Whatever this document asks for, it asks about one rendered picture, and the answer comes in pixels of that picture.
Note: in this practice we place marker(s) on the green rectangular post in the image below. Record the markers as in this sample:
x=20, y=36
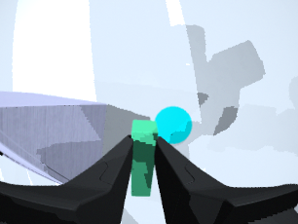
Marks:
x=144, y=135

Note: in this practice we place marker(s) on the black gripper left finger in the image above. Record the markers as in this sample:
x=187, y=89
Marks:
x=97, y=196

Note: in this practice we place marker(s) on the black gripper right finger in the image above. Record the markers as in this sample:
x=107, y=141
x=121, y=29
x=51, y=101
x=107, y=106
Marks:
x=191, y=196

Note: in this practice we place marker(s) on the cyan circle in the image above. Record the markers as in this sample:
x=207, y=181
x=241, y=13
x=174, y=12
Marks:
x=173, y=124

